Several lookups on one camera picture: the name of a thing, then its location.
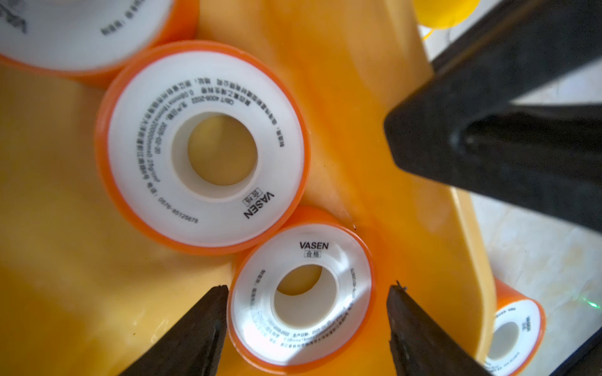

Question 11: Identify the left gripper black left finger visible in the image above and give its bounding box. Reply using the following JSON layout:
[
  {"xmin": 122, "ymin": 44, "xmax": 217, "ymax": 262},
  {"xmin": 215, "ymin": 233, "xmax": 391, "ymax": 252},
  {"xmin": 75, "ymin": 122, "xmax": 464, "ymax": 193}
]
[{"xmin": 121, "ymin": 285, "xmax": 229, "ymax": 376}]

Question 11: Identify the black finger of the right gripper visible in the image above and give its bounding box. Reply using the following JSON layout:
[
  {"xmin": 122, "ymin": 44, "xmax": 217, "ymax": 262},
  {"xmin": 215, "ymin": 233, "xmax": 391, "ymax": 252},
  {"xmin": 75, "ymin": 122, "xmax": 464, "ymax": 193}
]
[{"xmin": 384, "ymin": 1, "xmax": 601, "ymax": 231}]

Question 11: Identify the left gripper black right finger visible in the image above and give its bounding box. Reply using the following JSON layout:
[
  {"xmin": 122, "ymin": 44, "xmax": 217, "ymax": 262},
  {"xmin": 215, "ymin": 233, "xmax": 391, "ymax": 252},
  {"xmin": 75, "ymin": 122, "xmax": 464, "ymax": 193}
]
[{"xmin": 387, "ymin": 285, "xmax": 488, "ymax": 375}]

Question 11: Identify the orange white tape roll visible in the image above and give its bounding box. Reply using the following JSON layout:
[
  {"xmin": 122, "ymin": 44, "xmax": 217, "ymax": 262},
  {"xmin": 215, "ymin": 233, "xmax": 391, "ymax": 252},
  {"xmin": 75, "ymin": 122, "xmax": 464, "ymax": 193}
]
[
  {"xmin": 227, "ymin": 206, "xmax": 376, "ymax": 374},
  {"xmin": 1, "ymin": 0, "xmax": 200, "ymax": 87},
  {"xmin": 95, "ymin": 41, "xmax": 310, "ymax": 255},
  {"xmin": 484, "ymin": 279, "xmax": 547, "ymax": 375}
]

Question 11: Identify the yellow tape roll upper right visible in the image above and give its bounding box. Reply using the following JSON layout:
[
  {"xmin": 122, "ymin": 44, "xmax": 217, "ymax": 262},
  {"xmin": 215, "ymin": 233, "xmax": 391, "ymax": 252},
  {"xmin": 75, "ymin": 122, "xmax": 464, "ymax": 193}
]
[{"xmin": 412, "ymin": 0, "xmax": 481, "ymax": 41}]

